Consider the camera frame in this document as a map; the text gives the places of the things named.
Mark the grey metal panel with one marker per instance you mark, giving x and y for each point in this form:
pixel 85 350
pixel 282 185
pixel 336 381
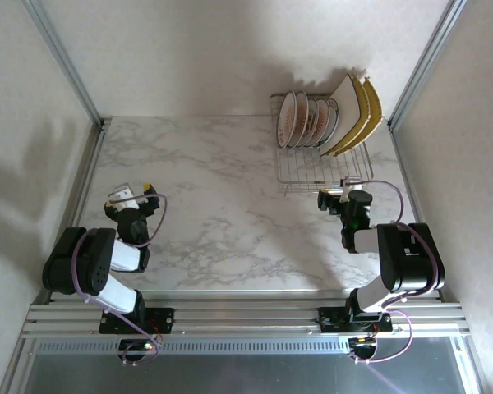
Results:
pixel 246 373

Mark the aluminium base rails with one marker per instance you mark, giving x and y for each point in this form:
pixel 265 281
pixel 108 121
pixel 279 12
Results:
pixel 246 312

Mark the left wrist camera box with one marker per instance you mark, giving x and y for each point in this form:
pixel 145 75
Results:
pixel 123 195

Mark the aluminium frame post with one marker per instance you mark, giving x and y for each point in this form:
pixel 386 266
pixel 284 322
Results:
pixel 427 61
pixel 65 61

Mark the round white patterned plate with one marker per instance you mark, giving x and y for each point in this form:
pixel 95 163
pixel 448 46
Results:
pixel 323 121
pixel 302 123
pixel 312 123
pixel 287 119

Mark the aluminium side rail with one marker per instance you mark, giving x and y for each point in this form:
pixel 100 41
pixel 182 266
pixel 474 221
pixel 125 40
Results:
pixel 80 197
pixel 407 172

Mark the black controller board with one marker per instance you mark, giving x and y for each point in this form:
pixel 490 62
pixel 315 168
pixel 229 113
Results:
pixel 363 344
pixel 135 348

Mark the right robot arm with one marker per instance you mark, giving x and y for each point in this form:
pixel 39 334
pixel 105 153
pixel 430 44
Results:
pixel 411 258

